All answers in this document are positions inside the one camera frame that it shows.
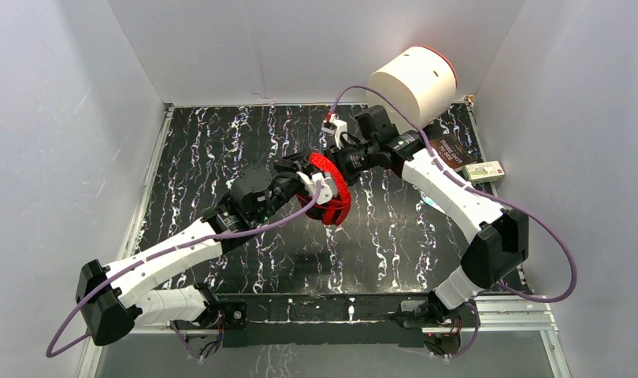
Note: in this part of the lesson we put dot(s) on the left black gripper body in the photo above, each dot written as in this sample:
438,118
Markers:
289,184

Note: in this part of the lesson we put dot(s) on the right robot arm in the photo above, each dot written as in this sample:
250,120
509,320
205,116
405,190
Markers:
498,237

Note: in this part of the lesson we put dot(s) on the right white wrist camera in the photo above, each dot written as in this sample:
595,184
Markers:
335,127

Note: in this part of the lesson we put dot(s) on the red black headphones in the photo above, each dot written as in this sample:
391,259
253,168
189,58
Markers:
334,199

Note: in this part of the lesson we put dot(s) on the black front mounting rail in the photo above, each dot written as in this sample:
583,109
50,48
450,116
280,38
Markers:
319,319

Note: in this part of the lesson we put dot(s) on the blue packaged toothbrush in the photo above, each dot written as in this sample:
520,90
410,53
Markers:
430,202

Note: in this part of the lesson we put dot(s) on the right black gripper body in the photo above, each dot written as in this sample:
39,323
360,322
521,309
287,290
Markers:
354,161

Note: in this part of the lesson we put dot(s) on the dark paperback book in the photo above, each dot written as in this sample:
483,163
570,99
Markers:
452,152

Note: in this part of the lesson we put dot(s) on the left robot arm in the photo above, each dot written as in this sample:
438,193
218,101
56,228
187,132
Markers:
113,298

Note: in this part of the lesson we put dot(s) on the white cylindrical container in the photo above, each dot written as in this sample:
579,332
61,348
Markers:
418,85

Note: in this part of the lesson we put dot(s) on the small green white box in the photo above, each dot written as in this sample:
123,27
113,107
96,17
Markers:
484,172

